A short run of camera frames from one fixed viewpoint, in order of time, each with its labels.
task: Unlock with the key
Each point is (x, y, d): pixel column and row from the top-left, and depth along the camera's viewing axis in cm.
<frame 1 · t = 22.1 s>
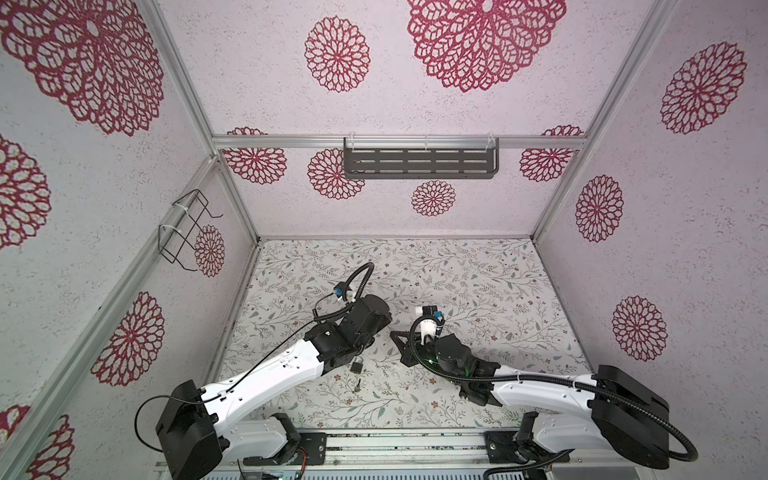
left hand: (385, 310, 78), fingers open
right hand: (390, 331, 75), fingers closed
small dark key: (357, 388, 85), on the table

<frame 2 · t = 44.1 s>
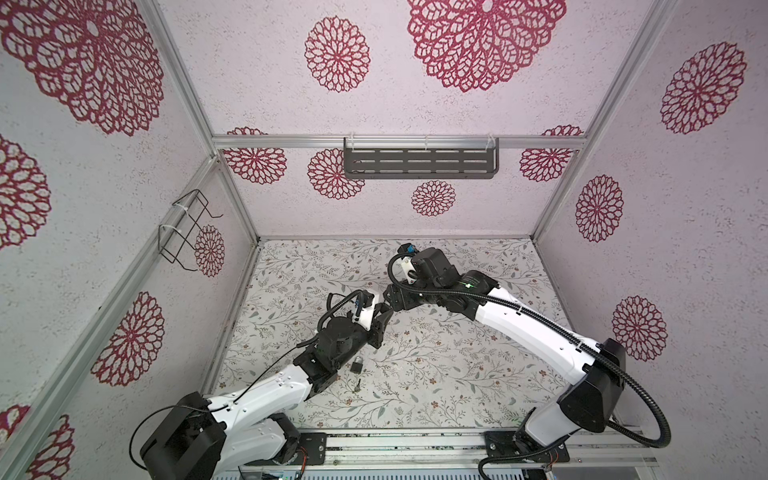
left hand: (386, 313, 79), fingers open
right hand: (395, 284, 76), fingers open
the named things where they were.

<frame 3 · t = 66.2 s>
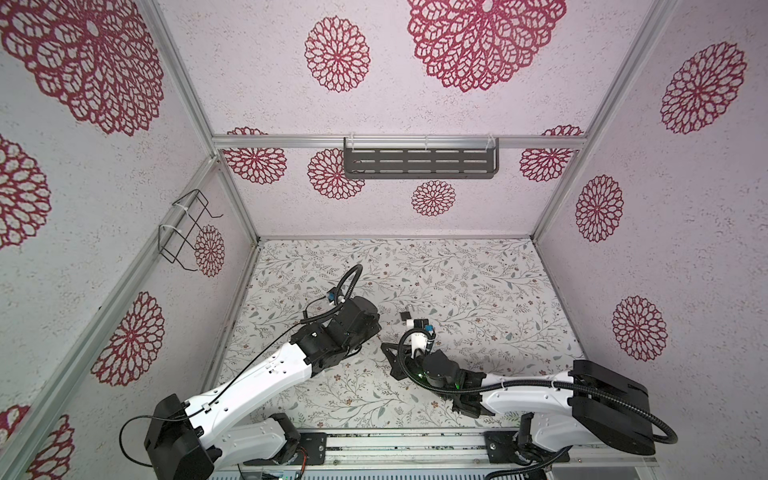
left hand: (375, 322, 78), fingers open
right hand: (379, 345, 75), fingers closed
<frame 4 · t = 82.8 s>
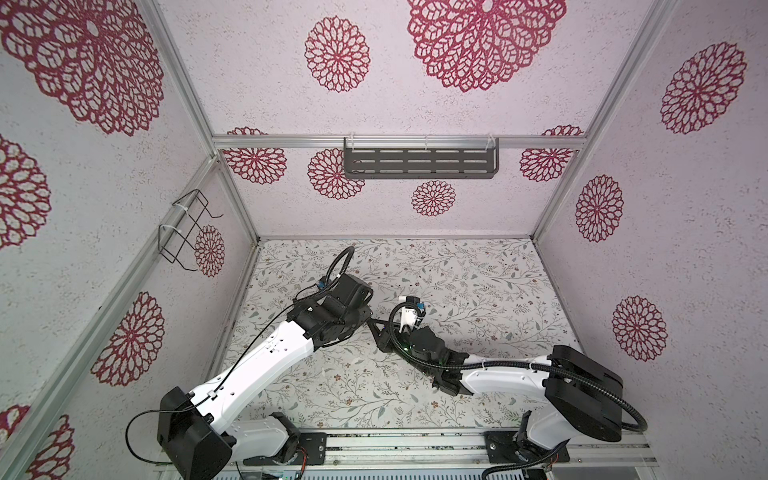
left hand: (365, 315, 78), fingers open
right hand: (366, 319, 75), fingers closed
